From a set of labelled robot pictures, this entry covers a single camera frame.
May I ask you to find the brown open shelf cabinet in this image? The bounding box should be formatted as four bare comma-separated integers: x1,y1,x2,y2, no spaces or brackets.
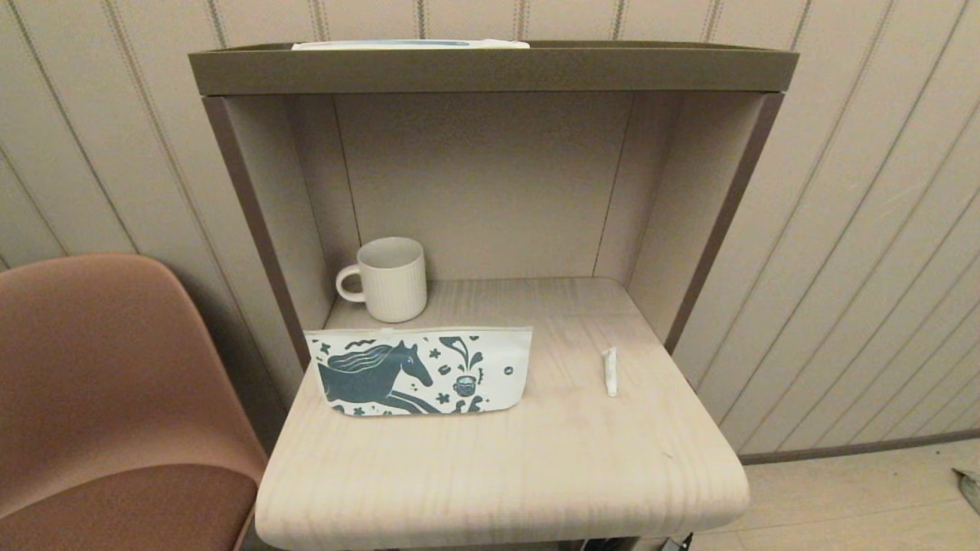
188,40,801,368

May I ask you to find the brown shell chair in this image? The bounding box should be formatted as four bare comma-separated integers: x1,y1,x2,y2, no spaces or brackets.
0,254,269,551

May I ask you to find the flat white and blue box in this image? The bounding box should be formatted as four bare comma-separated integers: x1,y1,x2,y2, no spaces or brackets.
291,38,531,51

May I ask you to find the white ribbed ceramic mug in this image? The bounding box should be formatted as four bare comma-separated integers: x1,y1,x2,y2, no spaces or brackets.
335,236,428,324

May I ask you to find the brown baseboard strip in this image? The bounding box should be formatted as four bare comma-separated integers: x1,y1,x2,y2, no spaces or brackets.
739,429,980,466

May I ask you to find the white horse-print zipper pouch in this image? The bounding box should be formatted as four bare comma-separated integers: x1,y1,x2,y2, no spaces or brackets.
305,326,534,417

